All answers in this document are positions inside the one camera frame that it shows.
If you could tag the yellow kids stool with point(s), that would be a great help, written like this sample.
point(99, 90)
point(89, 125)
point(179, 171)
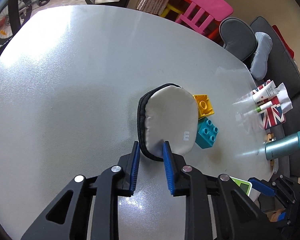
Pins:
point(169, 8)

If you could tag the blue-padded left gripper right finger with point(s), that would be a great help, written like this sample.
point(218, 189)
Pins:
point(178, 185)

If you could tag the white cream tube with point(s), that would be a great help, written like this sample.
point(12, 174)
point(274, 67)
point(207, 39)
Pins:
point(265, 91)

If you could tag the Union Jack tissue box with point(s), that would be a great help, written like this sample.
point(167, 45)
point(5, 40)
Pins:
point(273, 115)

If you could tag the teal toy brick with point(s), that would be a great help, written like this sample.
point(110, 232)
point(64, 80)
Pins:
point(206, 133)

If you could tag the light grey pillow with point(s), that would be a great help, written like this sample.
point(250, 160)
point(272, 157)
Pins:
point(258, 67)

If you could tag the teal metal thermos bottle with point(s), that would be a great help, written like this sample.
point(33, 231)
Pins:
point(283, 147)

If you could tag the red cushion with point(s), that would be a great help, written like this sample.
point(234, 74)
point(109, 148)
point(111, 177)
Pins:
point(290, 51)

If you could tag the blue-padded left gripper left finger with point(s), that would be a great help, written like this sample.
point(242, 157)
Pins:
point(130, 166)

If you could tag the grey zippered pouch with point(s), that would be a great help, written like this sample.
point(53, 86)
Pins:
point(167, 113)

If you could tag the yellow toy brick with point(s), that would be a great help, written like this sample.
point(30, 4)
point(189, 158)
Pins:
point(205, 108)

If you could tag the pink kids chair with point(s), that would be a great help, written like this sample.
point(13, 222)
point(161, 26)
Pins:
point(201, 13)

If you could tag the small white green-capped tube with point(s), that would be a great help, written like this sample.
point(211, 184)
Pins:
point(264, 106)

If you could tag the dark grey sofa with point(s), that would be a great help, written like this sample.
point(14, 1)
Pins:
point(240, 40)

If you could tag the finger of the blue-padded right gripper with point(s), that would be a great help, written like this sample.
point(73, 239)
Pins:
point(262, 186)

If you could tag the green white digital timer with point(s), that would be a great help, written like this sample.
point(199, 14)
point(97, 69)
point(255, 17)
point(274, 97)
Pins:
point(244, 185)

